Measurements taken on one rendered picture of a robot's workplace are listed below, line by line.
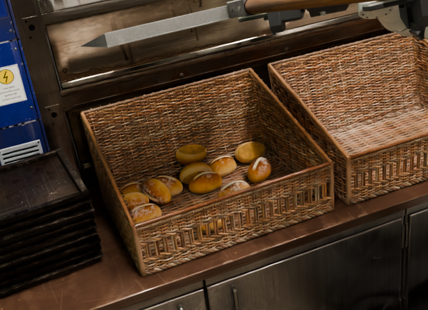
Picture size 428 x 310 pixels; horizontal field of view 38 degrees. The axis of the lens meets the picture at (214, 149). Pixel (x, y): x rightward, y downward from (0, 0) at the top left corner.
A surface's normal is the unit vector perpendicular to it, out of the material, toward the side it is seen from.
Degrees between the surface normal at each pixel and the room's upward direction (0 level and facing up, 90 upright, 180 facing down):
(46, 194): 0
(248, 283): 90
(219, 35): 70
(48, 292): 0
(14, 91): 90
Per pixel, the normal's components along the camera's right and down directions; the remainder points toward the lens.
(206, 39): 0.31, 0.07
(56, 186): -0.11, -0.88
